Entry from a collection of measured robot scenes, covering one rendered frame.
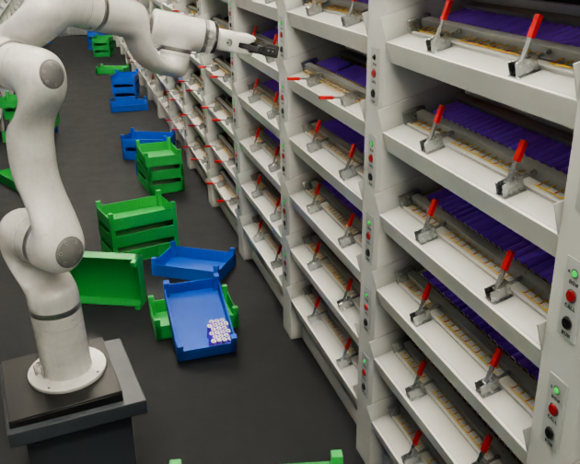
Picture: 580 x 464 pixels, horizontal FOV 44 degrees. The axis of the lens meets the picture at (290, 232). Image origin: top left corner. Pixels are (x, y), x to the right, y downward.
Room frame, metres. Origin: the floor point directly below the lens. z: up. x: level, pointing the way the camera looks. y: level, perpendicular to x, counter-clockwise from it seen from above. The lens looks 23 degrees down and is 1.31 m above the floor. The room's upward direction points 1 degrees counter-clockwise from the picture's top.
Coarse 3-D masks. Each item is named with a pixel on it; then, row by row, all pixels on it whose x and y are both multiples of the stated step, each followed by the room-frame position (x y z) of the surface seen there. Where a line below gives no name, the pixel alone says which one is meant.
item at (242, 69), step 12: (228, 0) 2.91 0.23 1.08; (228, 12) 2.92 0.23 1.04; (240, 12) 2.85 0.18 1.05; (252, 12) 2.86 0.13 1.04; (240, 24) 2.85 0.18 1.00; (252, 24) 2.86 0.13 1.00; (240, 60) 2.84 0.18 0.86; (240, 72) 2.84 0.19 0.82; (252, 72) 2.86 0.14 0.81; (240, 108) 2.84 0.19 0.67; (240, 120) 2.84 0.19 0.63; (252, 120) 2.86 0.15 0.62; (240, 156) 2.84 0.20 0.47; (240, 168) 2.84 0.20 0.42; (240, 192) 2.84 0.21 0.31; (240, 204) 2.85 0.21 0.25; (240, 228) 2.87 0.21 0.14; (240, 240) 2.88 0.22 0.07; (240, 252) 2.89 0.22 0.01
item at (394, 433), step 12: (372, 408) 1.50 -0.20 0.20; (384, 408) 1.51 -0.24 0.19; (396, 408) 1.50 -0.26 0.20; (372, 420) 1.50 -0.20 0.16; (384, 420) 1.49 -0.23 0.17; (396, 420) 1.47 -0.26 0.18; (408, 420) 1.45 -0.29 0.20; (384, 432) 1.45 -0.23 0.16; (396, 432) 1.44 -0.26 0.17; (408, 432) 1.43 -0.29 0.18; (420, 432) 1.34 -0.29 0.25; (384, 444) 1.43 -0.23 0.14; (396, 444) 1.40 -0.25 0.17; (408, 444) 1.39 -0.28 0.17; (420, 444) 1.38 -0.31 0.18; (396, 456) 1.36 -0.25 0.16; (408, 456) 1.33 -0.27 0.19; (420, 456) 1.34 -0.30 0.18; (432, 456) 1.34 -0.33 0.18
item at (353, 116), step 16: (320, 48) 2.20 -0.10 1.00; (336, 48) 2.21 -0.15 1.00; (288, 64) 2.17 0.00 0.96; (304, 64) 2.16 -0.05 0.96; (288, 80) 2.17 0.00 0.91; (304, 80) 2.07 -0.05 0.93; (304, 96) 2.04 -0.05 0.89; (336, 96) 1.84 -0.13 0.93; (336, 112) 1.78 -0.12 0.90; (352, 112) 1.68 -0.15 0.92; (352, 128) 1.69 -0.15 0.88
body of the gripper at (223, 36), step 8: (216, 24) 1.88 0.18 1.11; (216, 32) 1.86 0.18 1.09; (224, 32) 1.85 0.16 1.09; (232, 32) 1.95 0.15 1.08; (240, 32) 1.92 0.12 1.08; (216, 40) 1.85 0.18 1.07; (224, 40) 1.85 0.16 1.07; (232, 40) 1.85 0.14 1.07; (240, 40) 1.86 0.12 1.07; (248, 40) 1.86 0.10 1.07; (216, 48) 1.85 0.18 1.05; (224, 48) 1.85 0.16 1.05; (232, 48) 1.85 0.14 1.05; (240, 48) 1.86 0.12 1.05
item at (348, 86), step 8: (312, 64) 2.12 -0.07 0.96; (312, 72) 2.10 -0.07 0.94; (320, 72) 2.02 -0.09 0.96; (328, 72) 1.99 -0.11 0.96; (328, 80) 1.96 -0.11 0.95; (336, 80) 1.90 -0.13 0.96; (344, 80) 1.87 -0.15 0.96; (344, 88) 1.84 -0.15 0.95; (352, 88) 1.80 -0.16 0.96; (360, 88) 1.76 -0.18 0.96; (360, 96) 1.75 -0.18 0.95
